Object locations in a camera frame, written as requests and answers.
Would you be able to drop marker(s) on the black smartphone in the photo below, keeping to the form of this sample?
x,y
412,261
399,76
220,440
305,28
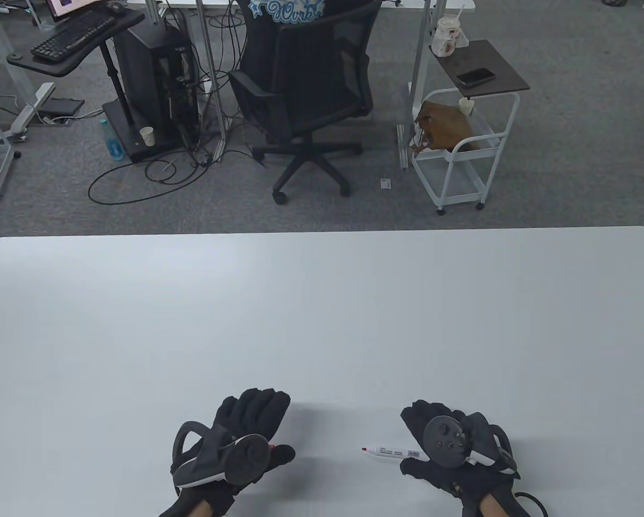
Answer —
x,y
475,77

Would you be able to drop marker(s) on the white metal frame foot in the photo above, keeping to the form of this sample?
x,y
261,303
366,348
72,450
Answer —
x,y
28,110

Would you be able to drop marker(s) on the black computer keyboard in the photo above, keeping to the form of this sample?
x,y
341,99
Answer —
x,y
74,35

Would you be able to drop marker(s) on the person's right hand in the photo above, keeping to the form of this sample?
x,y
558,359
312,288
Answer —
x,y
446,476

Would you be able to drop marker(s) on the blue water bottle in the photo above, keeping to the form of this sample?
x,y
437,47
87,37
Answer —
x,y
112,141

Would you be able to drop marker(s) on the black computer mouse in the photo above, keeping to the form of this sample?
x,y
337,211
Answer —
x,y
117,7

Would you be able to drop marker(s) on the small paper scrap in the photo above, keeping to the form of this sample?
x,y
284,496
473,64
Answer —
x,y
386,183

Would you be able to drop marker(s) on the small white cup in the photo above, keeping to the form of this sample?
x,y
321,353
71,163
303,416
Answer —
x,y
466,106

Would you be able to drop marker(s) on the white drink cup with straw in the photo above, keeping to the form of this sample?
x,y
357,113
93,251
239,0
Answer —
x,y
447,35

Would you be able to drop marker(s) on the brown paper bag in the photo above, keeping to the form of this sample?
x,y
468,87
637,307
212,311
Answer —
x,y
446,126

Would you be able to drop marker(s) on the black keyboard stand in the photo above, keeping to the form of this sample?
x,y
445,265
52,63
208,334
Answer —
x,y
42,67

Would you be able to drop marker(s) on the person's left forearm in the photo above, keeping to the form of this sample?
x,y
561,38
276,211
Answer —
x,y
199,510

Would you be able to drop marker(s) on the black jacket with blue print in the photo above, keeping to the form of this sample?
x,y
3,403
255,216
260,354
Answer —
x,y
287,9

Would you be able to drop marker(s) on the black computer tower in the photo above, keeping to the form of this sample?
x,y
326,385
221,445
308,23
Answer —
x,y
149,81

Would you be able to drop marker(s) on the computer monitor with pink screen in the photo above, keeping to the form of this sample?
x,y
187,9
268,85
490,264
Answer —
x,y
71,5

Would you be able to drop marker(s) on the person's right forearm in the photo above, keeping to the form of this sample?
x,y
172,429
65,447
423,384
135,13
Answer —
x,y
491,509

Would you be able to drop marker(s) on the black handheld tracking controller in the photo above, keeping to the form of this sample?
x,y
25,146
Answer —
x,y
249,458
445,439

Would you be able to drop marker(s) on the white paper cup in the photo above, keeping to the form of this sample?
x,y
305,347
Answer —
x,y
148,136

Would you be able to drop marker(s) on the white marker with red tip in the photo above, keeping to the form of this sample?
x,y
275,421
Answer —
x,y
392,452

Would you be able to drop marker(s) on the black flat box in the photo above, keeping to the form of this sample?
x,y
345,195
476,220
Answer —
x,y
61,107

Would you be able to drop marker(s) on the person's left hand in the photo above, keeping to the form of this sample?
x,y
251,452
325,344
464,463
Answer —
x,y
254,412

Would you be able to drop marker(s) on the white wheeled cart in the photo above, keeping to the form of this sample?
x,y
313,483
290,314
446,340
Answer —
x,y
483,62

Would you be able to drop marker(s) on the black mesh office chair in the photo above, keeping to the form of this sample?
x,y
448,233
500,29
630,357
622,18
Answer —
x,y
300,81

